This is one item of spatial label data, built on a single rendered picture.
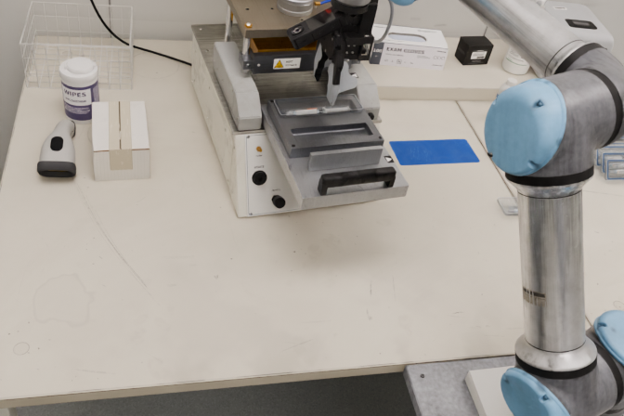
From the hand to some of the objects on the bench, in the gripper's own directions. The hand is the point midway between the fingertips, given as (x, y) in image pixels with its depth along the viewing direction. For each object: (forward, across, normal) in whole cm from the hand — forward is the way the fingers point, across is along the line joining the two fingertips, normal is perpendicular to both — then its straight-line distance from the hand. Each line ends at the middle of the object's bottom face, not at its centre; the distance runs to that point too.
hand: (321, 88), depth 135 cm
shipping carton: (+30, +20, +38) cm, 52 cm away
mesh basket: (+30, +59, +44) cm, 79 cm away
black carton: (+24, +45, -71) cm, 87 cm away
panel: (+28, -7, 0) cm, 29 cm away
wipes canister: (+30, +37, +46) cm, 66 cm away
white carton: (+24, +49, -48) cm, 73 cm away
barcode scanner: (+30, +21, +52) cm, 63 cm away
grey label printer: (+23, +40, -99) cm, 110 cm away
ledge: (+28, +45, -69) cm, 87 cm away
